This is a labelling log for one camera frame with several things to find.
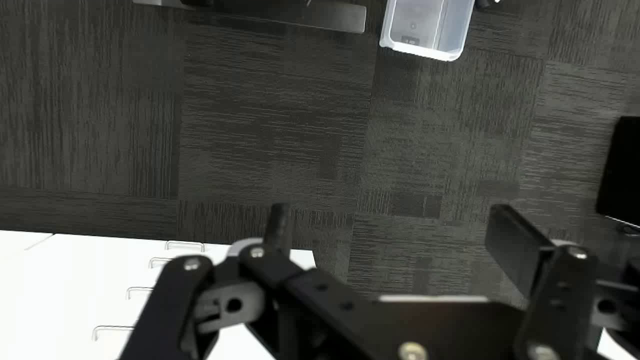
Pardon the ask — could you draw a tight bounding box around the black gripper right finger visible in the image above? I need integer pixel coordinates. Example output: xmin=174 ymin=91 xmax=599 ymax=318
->
xmin=483 ymin=202 xmax=640 ymax=360

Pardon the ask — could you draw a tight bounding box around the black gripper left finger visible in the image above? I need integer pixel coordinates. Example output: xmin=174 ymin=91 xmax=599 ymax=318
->
xmin=117 ymin=202 xmax=381 ymax=360

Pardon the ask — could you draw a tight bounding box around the white base cabinet wooden top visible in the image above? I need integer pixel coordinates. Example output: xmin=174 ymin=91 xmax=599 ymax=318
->
xmin=0 ymin=228 xmax=317 ymax=360

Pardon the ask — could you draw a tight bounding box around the white plastic bin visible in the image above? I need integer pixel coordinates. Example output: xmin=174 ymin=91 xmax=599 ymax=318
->
xmin=378 ymin=0 xmax=478 ymax=65

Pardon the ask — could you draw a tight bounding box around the black box on floor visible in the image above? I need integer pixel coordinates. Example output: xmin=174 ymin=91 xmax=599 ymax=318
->
xmin=593 ymin=115 xmax=640 ymax=233

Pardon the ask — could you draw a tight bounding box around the long black metal bar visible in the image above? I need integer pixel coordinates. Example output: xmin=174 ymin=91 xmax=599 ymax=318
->
xmin=129 ymin=0 xmax=369 ymax=36

